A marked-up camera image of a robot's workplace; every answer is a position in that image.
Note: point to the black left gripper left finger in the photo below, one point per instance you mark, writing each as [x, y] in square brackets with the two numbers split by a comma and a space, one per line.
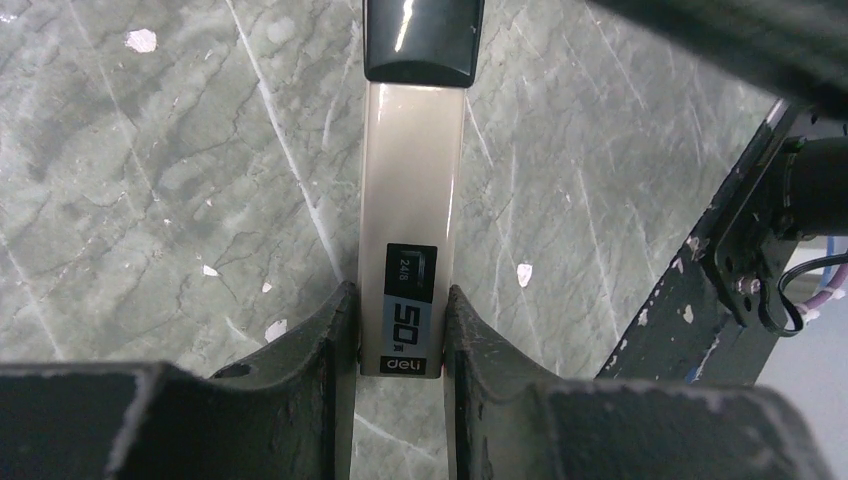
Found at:
[282, 412]

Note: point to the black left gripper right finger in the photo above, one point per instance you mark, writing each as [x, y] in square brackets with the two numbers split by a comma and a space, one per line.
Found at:
[508, 417]

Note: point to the beige stapler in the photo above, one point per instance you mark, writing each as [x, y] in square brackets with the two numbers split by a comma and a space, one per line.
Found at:
[420, 59]

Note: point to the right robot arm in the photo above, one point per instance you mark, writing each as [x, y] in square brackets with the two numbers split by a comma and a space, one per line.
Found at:
[795, 50]

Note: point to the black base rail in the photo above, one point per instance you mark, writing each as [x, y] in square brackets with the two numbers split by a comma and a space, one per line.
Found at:
[700, 321]

